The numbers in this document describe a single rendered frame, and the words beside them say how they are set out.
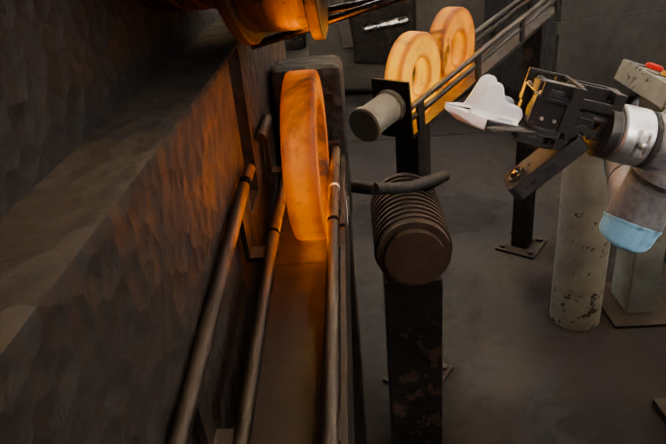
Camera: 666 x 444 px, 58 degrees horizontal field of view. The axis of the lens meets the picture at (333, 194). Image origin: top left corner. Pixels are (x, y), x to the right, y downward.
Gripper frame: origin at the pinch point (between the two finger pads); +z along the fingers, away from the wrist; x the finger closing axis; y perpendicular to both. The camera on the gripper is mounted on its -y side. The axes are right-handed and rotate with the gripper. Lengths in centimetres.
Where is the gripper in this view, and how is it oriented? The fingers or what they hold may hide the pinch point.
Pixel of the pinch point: (452, 113)
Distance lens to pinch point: 78.2
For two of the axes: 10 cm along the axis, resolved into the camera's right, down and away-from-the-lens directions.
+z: -9.8, -2.0, -0.8
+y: 2.1, -8.8, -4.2
